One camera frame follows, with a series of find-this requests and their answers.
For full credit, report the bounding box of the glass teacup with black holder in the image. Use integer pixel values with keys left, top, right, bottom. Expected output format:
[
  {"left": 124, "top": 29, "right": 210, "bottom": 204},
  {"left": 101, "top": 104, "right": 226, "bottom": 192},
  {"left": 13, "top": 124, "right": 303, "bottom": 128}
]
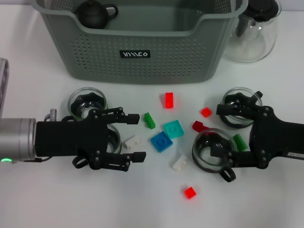
[
  {"left": 67, "top": 87, "right": 109, "bottom": 122},
  {"left": 72, "top": 123, "right": 123, "bottom": 170},
  {"left": 191, "top": 128, "right": 238, "bottom": 183},
  {"left": 220, "top": 87, "right": 264, "bottom": 130}
]

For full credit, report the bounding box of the blue square plate brick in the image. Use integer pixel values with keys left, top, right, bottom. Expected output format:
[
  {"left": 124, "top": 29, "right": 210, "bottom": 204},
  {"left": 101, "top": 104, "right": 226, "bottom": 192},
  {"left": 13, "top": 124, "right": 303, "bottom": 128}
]
[{"left": 150, "top": 131, "right": 173, "bottom": 153}]

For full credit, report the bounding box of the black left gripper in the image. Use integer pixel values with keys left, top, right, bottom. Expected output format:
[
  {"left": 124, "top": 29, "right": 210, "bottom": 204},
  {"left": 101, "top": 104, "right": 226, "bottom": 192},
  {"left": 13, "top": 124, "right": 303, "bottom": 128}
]
[{"left": 35, "top": 107, "right": 147, "bottom": 171}]

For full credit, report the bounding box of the grey-green perforated storage bin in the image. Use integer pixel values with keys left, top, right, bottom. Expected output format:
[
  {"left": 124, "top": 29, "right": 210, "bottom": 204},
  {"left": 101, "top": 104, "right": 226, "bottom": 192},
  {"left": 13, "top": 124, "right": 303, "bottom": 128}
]
[{"left": 30, "top": 0, "right": 249, "bottom": 85}]

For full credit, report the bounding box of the black ceramic teapot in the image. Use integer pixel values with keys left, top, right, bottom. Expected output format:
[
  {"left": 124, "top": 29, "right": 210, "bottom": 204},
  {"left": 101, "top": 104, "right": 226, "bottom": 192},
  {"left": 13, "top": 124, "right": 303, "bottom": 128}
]
[{"left": 75, "top": 0, "right": 119, "bottom": 29}]

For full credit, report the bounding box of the dark red curved brick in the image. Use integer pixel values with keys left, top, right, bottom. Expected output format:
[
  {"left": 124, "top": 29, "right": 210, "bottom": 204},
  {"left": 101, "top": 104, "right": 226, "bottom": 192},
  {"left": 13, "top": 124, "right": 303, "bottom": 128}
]
[{"left": 192, "top": 120, "right": 210, "bottom": 133}]

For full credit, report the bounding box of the glass teapot with black lid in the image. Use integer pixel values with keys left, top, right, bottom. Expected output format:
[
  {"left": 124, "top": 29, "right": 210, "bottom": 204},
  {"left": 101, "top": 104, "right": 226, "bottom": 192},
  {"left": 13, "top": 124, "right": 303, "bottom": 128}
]
[{"left": 223, "top": 0, "right": 282, "bottom": 63}]

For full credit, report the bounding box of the thin black cable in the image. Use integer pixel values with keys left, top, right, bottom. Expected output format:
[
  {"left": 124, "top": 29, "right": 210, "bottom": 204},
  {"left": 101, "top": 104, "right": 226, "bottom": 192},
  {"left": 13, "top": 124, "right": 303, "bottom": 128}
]
[{"left": 14, "top": 156, "right": 52, "bottom": 164}]

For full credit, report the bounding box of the white oblong brick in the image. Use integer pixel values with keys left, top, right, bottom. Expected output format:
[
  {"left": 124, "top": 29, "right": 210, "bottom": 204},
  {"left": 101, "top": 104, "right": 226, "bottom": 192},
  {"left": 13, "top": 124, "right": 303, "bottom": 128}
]
[
  {"left": 170, "top": 154, "right": 190, "bottom": 171},
  {"left": 124, "top": 134, "right": 141, "bottom": 150}
]

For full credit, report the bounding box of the bright red oblong brick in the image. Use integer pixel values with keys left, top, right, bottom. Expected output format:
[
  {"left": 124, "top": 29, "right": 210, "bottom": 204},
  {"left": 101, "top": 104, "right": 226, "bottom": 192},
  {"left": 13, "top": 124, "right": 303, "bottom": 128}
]
[{"left": 163, "top": 92, "right": 175, "bottom": 109}]

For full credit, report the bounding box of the silver metal connector plug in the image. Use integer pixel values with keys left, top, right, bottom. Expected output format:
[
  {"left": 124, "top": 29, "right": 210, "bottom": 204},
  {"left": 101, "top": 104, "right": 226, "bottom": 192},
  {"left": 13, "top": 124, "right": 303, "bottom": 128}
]
[{"left": 45, "top": 108, "right": 58, "bottom": 122}]

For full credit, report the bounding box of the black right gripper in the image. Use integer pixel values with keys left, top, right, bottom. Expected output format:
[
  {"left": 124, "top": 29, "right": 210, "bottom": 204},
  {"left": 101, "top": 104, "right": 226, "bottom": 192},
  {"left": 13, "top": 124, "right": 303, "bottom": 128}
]
[{"left": 210, "top": 95, "right": 304, "bottom": 169}]

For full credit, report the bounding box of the green oblong brick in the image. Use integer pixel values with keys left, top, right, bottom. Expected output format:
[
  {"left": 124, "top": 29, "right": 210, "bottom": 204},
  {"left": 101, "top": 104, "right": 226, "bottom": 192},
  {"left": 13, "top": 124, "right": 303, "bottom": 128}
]
[
  {"left": 232, "top": 133, "right": 248, "bottom": 152},
  {"left": 143, "top": 112, "right": 156, "bottom": 129}
]

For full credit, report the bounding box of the cyan square plate brick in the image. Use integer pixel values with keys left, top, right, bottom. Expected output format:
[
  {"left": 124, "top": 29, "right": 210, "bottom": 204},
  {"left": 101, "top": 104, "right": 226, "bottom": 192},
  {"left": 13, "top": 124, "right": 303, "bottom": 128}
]
[{"left": 163, "top": 120, "right": 185, "bottom": 140}]

